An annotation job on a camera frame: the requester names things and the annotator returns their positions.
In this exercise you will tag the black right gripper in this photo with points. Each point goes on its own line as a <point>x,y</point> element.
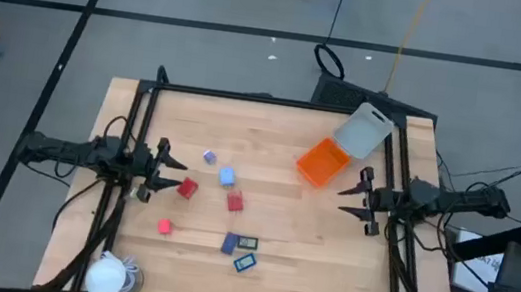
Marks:
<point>389,202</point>

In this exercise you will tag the orange plastic basket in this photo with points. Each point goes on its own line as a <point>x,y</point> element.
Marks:
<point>323,163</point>

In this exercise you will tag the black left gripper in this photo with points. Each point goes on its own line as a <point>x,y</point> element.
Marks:
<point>144,168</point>

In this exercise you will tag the white paper sheet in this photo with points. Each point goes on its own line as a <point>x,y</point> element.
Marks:
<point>481,271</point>

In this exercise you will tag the black perforated computer case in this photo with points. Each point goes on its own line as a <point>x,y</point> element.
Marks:
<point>348,96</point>

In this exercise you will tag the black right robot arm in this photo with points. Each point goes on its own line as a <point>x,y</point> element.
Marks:
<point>460,200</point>

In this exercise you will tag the white plastic bin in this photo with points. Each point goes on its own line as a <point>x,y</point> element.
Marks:
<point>362,131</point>

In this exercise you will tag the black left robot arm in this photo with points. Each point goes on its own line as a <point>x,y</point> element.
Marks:
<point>63,150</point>

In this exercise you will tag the purple wall charger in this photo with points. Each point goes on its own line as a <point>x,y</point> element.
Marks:
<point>209,157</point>

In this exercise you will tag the white face mask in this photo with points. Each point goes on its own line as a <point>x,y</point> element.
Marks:
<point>104,278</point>

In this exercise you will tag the red wall charger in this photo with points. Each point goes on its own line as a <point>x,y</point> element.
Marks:
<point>187,188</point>
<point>235,200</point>

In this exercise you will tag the blue cased digital display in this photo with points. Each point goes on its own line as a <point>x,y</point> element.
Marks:
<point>244,262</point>

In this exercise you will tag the dark blue plastic case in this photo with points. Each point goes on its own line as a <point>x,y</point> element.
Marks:
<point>229,243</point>

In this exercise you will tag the pink wall charger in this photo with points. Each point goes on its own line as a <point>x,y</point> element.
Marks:
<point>164,226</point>

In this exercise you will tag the light blue wall charger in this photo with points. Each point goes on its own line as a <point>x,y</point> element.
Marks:
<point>226,176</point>

